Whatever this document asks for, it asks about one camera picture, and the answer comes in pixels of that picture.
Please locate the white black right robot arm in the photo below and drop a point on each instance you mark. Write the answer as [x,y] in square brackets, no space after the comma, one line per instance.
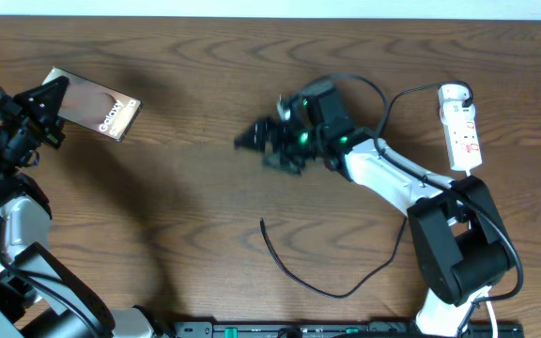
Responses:
[462,247]

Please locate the white power strip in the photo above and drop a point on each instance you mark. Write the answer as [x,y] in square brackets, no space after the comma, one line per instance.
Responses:
[461,136]

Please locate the white charger adapter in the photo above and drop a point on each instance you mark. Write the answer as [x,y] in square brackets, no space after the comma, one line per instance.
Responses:
[457,92]

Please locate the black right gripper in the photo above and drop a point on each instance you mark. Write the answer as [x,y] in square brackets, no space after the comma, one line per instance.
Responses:
[285,159]

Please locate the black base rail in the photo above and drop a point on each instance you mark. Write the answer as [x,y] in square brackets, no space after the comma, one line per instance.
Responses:
[376,328]

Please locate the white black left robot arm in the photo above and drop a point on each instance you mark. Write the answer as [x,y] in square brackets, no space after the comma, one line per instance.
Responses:
[39,296]

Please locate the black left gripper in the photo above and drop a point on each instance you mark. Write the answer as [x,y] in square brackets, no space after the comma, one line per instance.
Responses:
[22,118]

